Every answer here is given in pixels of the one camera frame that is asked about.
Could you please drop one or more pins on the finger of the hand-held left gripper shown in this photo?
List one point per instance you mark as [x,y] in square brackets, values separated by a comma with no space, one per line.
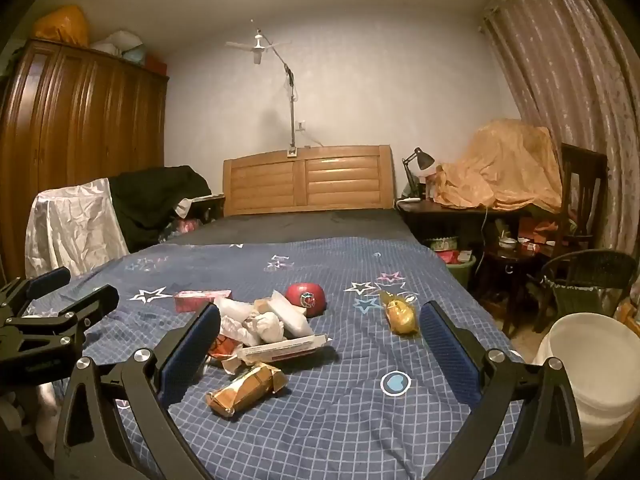
[95,304]
[47,278]

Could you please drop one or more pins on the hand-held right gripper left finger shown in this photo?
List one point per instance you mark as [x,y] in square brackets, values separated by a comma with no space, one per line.
[192,355]

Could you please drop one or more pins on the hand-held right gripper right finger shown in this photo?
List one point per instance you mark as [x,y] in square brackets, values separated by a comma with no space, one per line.
[447,360]

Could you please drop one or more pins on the orange wrapper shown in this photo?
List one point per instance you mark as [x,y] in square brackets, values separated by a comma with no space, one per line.
[222,347]

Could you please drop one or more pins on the pink cardboard box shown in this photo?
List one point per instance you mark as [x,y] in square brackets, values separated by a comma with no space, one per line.
[200,300]

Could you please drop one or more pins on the white paper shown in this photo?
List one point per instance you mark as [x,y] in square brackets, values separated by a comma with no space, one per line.
[265,329]

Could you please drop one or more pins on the white red box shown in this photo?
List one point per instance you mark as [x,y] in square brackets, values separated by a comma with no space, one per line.
[285,350]

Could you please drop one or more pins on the white pillow packet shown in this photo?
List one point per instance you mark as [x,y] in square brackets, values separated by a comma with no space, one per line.
[292,317]

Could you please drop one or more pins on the red round apple-like object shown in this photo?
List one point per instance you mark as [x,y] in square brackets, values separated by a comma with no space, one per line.
[305,297]

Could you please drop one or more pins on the white plastic bucket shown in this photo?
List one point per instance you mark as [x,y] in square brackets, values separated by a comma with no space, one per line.
[590,360]

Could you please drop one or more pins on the person's left forearm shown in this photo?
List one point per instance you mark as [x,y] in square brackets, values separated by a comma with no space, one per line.
[42,420]

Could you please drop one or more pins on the shiny silver cloth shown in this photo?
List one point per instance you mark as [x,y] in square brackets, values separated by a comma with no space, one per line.
[75,230]

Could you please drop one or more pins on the gold foil wrapper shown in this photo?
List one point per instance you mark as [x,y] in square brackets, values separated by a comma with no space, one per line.
[402,317]

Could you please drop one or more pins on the green plastic bin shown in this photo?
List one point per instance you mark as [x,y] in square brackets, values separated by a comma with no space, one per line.
[460,272]

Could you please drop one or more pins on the dark round side table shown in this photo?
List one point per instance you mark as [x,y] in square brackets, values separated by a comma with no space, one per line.
[505,260]

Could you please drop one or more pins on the black jacket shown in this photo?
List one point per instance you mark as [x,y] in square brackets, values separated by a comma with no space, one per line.
[150,200]

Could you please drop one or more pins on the red plastic bag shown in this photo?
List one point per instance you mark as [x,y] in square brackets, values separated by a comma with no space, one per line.
[186,226]

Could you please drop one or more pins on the small white bowl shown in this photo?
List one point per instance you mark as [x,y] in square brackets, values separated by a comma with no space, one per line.
[507,243]

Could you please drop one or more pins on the blue star printed blanket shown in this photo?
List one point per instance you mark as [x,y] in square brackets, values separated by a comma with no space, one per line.
[325,410]

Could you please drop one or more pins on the dark wooden desk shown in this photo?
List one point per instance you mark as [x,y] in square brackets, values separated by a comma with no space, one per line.
[435,212]

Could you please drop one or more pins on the pile of red boxes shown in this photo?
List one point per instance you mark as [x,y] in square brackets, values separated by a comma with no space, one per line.
[537,237]

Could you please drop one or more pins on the brown wooden wardrobe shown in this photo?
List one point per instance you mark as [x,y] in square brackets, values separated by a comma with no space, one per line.
[75,125]

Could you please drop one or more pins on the grey mattress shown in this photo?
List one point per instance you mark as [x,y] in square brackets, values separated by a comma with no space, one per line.
[300,227]

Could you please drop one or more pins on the dark wicker chair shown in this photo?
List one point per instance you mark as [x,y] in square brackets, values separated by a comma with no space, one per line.
[590,270]

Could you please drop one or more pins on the orange cloth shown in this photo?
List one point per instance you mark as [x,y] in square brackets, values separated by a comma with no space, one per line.
[500,170]

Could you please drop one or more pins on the black desk lamp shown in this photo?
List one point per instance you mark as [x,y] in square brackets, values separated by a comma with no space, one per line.
[425,160]

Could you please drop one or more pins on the light wooden headboard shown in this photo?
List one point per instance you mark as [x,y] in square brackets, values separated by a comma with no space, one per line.
[310,180]

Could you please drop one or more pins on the dark wooden chair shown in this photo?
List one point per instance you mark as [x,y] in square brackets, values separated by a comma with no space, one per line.
[580,175]

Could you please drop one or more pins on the small red box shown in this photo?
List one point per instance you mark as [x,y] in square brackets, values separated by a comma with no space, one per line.
[156,66]

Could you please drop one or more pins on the white plastic bag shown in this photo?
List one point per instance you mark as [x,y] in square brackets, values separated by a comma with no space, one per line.
[117,45]

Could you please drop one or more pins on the orange plastic bag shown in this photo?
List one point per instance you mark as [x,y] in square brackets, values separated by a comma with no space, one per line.
[62,25]

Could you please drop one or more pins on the patterned beige curtain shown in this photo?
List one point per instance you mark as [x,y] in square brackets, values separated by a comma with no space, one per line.
[560,60]

